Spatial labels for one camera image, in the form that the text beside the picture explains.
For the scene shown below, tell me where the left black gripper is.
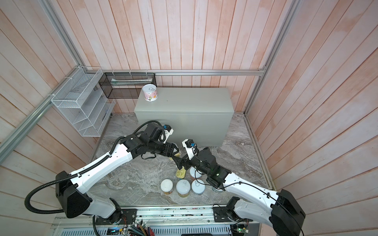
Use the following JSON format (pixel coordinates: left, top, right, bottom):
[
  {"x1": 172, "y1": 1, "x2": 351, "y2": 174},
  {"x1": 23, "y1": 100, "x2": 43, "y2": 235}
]
[{"x1": 147, "y1": 140, "x2": 179, "y2": 157}]

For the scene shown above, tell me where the yellow label white-lid can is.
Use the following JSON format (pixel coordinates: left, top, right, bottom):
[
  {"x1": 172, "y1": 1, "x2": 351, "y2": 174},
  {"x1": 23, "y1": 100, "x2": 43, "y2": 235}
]
[{"x1": 170, "y1": 147, "x2": 181, "y2": 160}]

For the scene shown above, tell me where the yellow can plain lid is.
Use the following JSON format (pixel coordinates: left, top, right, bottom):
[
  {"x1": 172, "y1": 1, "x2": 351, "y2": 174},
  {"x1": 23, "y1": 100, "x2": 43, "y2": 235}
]
[{"x1": 160, "y1": 179, "x2": 173, "y2": 195}]

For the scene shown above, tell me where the pink label white can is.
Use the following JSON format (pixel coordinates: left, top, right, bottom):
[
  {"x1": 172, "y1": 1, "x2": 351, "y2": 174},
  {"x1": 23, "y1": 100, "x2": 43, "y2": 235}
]
[{"x1": 142, "y1": 84, "x2": 158, "y2": 101}]

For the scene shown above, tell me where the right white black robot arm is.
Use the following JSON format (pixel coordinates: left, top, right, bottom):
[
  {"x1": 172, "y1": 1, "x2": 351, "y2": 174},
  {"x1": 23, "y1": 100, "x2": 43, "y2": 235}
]
[{"x1": 168, "y1": 147, "x2": 306, "y2": 236}]

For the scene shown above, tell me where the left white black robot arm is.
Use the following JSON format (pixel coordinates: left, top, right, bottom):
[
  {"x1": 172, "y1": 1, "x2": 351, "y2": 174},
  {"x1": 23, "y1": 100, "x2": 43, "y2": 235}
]
[{"x1": 56, "y1": 121, "x2": 179, "y2": 224}]

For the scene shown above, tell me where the brown label pull-tab can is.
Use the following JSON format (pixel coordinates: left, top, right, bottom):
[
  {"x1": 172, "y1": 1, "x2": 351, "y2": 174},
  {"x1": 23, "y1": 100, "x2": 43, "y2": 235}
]
[{"x1": 190, "y1": 167, "x2": 202, "y2": 181}]

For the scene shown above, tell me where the yellow oval sardine tin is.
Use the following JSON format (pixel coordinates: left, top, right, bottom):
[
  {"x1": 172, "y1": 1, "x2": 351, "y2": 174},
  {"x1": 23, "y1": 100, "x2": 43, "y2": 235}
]
[{"x1": 175, "y1": 167, "x2": 186, "y2": 180}]

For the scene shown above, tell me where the blue label pull-tab can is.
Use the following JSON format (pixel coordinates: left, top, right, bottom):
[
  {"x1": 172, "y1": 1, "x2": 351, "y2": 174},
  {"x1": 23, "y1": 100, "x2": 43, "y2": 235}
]
[{"x1": 192, "y1": 180, "x2": 206, "y2": 195}]

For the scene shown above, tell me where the orange can plain lid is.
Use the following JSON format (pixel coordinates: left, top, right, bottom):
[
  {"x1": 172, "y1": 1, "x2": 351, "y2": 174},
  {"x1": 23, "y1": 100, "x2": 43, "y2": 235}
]
[{"x1": 176, "y1": 180, "x2": 191, "y2": 198}]

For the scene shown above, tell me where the grey metal cabinet box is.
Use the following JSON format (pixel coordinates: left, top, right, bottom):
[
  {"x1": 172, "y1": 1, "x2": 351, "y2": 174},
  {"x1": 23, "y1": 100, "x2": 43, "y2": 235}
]
[{"x1": 134, "y1": 88, "x2": 234, "y2": 147}]

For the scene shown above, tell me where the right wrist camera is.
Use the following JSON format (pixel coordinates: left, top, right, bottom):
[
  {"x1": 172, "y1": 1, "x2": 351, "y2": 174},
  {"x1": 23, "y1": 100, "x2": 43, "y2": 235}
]
[{"x1": 182, "y1": 139, "x2": 199, "y2": 160}]

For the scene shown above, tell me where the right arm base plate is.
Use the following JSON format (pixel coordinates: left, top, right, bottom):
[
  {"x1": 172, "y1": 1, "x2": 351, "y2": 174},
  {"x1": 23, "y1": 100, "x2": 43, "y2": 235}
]
[{"x1": 212, "y1": 205, "x2": 250, "y2": 223}]

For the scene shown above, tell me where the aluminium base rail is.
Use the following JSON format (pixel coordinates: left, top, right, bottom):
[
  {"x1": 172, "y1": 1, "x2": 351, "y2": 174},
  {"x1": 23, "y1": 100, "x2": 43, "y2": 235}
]
[{"x1": 48, "y1": 205, "x2": 276, "y2": 236}]

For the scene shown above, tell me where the black mesh wall basket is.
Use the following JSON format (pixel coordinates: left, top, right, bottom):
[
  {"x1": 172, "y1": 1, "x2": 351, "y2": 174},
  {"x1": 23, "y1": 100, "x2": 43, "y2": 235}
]
[{"x1": 99, "y1": 72, "x2": 157, "y2": 99}]

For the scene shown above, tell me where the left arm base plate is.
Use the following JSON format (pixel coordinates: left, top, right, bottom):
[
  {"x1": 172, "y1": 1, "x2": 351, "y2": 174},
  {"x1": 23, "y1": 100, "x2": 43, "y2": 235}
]
[{"x1": 94, "y1": 208, "x2": 137, "y2": 225}]

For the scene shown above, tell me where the white wire mesh shelf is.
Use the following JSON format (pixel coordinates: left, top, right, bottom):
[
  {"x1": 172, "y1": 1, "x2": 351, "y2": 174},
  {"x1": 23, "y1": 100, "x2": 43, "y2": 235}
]
[{"x1": 51, "y1": 66, "x2": 116, "y2": 137}]

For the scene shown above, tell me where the colourful wire bundle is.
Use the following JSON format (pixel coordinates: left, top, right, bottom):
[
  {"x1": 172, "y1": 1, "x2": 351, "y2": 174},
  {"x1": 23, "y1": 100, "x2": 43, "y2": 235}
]
[{"x1": 125, "y1": 221, "x2": 156, "y2": 236}]

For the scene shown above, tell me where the black corrugated cable hose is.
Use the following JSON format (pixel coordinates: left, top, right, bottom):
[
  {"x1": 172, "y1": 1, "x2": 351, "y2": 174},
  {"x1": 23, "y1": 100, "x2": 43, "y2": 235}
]
[{"x1": 24, "y1": 153, "x2": 111, "y2": 214}]

